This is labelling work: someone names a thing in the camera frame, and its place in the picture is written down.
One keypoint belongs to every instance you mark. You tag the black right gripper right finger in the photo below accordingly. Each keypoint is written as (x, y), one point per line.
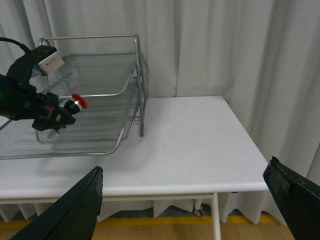
(297, 198)

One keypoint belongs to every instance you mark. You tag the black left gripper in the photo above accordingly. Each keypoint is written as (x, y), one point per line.
(22, 101)

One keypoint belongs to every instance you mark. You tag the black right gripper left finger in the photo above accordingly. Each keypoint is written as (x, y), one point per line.
(73, 216)

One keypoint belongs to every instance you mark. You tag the red emergency stop button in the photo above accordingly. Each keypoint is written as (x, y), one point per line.
(74, 105)

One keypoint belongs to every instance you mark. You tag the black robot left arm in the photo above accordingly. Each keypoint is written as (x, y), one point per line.
(41, 125)

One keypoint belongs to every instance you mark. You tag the silver mesh tiered rack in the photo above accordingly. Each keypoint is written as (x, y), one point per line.
(108, 72)

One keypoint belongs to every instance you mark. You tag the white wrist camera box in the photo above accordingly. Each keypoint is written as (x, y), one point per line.
(50, 64)

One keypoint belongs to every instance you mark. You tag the white table leg frame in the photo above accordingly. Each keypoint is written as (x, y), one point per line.
(216, 228)

